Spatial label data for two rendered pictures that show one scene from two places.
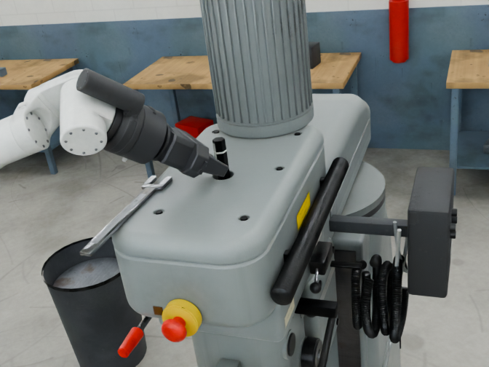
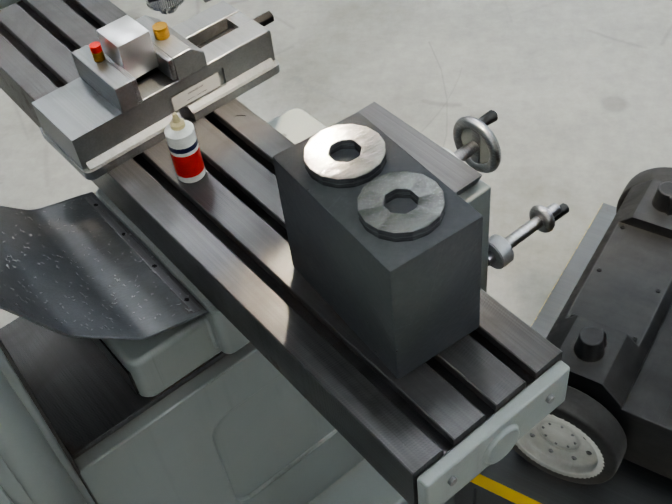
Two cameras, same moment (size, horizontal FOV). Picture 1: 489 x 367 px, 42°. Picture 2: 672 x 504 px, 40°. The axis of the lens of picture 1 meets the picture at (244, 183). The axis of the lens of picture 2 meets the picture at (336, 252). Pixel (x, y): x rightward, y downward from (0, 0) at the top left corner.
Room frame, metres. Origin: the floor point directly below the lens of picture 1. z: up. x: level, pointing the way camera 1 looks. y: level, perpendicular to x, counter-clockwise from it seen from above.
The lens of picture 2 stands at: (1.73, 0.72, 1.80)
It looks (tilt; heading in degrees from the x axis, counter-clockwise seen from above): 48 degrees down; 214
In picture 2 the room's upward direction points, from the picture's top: 8 degrees counter-clockwise
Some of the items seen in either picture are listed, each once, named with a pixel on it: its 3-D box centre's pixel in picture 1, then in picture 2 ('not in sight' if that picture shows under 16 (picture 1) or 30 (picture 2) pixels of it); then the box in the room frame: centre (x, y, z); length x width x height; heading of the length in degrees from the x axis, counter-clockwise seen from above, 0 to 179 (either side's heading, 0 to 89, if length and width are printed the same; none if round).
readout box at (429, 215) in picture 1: (434, 230); not in sight; (1.14, -0.39, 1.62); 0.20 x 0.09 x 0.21; 158
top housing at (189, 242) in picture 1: (231, 210); not in sight; (1.01, 0.03, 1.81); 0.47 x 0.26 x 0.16; 158
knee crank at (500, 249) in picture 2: not in sight; (527, 229); (0.56, 0.37, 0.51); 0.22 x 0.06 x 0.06; 158
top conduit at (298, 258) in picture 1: (313, 219); not in sight; (0.97, -0.11, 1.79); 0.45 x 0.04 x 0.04; 158
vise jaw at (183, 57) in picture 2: not in sight; (164, 45); (0.88, -0.10, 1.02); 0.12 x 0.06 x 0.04; 69
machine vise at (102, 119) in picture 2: not in sight; (155, 72); (0.90, -0.11, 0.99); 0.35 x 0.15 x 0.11; 159
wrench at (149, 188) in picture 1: (127, 212); not in sight; (0.90, 0.19, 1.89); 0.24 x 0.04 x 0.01; 156
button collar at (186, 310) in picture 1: (182, 317); not in sight; (0.78, 0.12, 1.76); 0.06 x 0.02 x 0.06; 68
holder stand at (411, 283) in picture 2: not in sight; (377, 239); (1.11, 0.36, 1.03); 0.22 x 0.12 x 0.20; 63
